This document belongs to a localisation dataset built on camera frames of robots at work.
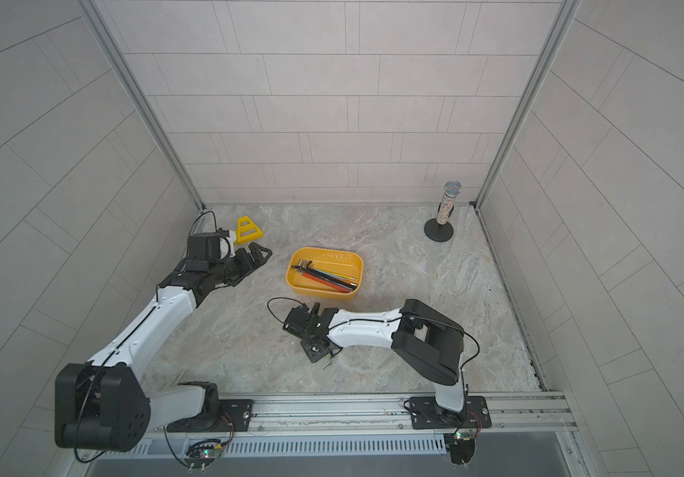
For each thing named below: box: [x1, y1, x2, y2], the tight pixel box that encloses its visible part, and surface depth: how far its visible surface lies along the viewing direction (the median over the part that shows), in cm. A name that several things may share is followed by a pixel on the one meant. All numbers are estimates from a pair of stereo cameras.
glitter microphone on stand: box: [423, 179, 463, 243], surface depth 107 cm
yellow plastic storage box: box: [285, 246, 364, 301], surface depth 98 cm
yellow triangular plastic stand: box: [234, 214, 265, 246], surface depth 111 cm
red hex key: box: [297, 270, 351, 294], surface depth 98 cm
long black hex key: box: [291, 265, 358, 289], surface depth 98 cm
